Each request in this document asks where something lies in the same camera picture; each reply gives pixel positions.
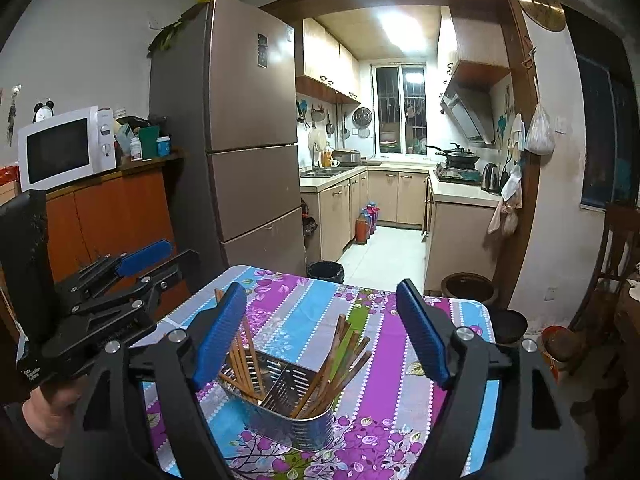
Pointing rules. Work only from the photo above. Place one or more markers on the wall cabinet above hood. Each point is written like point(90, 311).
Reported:
point(475, 45)

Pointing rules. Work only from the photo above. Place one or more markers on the black alarm clock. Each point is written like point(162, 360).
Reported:
point(43, 111)

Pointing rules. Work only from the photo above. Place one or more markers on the beige kitchen base cabinets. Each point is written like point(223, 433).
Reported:
point(385, 200)

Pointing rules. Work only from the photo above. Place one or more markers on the black wok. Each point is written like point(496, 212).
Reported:
point(457, 156)

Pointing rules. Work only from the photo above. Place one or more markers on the white hanging plastic bag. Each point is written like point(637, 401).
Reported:
point(540, 135)

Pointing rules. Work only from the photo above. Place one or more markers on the kitchen ceiling light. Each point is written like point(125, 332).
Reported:
point(402, 25)

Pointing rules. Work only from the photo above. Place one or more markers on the black trash bin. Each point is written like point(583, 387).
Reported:
point(325, 272)

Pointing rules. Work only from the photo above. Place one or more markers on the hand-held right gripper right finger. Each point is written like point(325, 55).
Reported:
point(425, 335)

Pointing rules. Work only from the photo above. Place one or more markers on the red floor thermos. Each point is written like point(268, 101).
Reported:
point(362, 225)
point(374, 215)

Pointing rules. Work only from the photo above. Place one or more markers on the person's left hand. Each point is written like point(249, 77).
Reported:
point(55, 410)

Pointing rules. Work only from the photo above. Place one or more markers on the person's left forearm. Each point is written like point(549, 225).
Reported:
point(20, 447)

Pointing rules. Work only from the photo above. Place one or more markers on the blue perforated utensil holder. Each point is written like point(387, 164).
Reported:
point(300, 430)

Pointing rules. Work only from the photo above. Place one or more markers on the white microwave oven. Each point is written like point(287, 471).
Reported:
point(55, 150)

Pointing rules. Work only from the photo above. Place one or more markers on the brown clay pot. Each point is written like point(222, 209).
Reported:
point(467, 287)

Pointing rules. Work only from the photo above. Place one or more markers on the gas stove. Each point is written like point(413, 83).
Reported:
point(457, 175)

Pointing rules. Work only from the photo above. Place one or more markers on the wall hook with keys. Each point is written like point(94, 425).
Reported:
point(12, 110)

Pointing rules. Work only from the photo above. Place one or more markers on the steel electric kettle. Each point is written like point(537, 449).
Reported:
point(491, 178)

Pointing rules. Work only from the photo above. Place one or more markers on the white light switch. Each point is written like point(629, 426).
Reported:
point(561, 124)

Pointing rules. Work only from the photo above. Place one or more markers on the dark bucket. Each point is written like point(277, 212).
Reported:
point(507, 327)

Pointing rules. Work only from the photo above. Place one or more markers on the white pill bottle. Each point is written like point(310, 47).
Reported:
point(135, 150)

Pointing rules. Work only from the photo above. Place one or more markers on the hanging bags at doorway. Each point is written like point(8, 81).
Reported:
point(506, 205)

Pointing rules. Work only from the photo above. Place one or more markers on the grey rice cooker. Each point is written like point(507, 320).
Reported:
point(346, 157)

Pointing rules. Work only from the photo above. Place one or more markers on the silver refrigerator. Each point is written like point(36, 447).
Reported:
point(250, 185)

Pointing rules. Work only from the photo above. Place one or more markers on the red rounded object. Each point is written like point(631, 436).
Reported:
point(7, 175)

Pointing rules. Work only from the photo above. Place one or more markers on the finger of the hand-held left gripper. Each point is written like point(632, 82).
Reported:
point(150, 290)
point(145, 257)

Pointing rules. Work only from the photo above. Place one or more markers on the green container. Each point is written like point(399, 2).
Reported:
point(149, 140)

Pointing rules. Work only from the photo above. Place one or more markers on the barred kitchen window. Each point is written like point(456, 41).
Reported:
point(399, 110)

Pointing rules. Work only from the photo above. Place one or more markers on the red bucket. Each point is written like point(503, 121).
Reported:
point(557, 345)

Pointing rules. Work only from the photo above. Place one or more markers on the dark wooden chair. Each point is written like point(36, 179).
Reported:
point(615, 260)

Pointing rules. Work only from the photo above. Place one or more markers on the dark room window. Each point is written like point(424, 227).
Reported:
point(605, 110)

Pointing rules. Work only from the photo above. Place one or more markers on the steel range hood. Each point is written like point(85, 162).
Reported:
point(467, 110)

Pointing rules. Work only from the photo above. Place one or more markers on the cooking oil bottle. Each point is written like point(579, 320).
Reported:
point(326, 156)

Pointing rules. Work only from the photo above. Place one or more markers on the beige wall cabinets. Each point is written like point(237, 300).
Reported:
point(325, 60)

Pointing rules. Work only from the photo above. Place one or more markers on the set of wooden chopsticks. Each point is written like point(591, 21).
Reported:
point(345, 340)

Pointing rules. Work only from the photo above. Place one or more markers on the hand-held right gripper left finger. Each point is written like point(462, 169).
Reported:
point(220, 340)

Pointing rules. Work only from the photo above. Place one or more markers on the round wall strainer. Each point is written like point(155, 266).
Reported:
point(362, 117)

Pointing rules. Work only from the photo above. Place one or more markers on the orange wooden cabinet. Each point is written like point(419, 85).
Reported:
point(125, 210)

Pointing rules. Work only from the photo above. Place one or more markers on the floral striped tablecloth table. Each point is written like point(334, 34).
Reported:
point(310, 310)

